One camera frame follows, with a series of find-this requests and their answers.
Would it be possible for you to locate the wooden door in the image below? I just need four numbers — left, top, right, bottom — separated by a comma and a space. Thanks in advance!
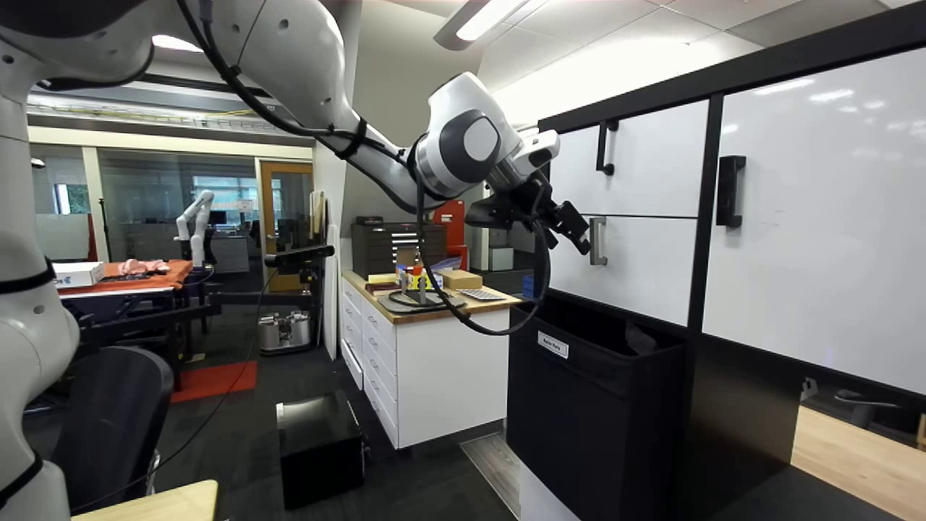
256, 161, 313, 261

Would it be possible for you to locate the ceiling light fixture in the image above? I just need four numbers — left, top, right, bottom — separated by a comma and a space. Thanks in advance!
434, 0, 528, 48

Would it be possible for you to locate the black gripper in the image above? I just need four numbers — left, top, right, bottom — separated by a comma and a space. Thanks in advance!
466, 174, 589, 255

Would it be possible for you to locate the black top drawer handle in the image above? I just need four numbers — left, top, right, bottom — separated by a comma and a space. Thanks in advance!
596, 119, 620, 176

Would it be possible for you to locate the white drawer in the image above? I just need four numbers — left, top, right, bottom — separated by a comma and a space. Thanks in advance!
550, 218, 695, 325

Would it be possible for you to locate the grey drawer handle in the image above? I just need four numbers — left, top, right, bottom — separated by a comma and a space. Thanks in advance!
589, 215, 606, 265

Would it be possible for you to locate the white low drawer cabinet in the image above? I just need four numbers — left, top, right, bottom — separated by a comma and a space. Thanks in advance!
339, 271, 508, 451

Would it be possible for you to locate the silver pot on floor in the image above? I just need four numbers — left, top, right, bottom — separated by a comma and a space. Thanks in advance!
256, 309, 310, 354

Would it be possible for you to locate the black box on floor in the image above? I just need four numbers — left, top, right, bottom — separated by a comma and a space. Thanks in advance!
275, 394, 363, 508

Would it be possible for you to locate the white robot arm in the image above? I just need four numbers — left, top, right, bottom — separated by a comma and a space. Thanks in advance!
0, 0, 589, 521

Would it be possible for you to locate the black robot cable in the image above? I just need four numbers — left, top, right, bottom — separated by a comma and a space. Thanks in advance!
414, 183, 556, 339

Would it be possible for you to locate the white wall cabinet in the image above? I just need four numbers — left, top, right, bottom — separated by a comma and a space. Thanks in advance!
550, 0, 926, 394

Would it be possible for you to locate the red floor mat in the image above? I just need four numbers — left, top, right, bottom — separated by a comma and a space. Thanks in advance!
171, 361, 256, 406

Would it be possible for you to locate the white bin label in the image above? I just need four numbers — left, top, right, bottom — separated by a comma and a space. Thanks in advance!
538, 330, 569, 359

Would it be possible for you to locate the white box on table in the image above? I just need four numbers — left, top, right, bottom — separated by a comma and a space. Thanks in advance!
55, 261, 103, 288

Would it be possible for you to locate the black office chair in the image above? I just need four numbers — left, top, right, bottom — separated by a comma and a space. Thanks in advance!
51, 343, 172, 516

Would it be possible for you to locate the cardboard box on cabinet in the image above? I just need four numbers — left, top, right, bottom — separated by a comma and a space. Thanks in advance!
439, 270, 482, 291

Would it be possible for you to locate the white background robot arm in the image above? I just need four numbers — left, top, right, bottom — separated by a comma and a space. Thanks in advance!
177, 191, 213, 270

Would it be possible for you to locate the black right door handle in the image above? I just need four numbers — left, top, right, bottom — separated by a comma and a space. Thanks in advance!
718, 157, 745, 229

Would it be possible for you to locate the red topped work table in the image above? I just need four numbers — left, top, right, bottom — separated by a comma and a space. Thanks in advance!
61, 261, 219, 359

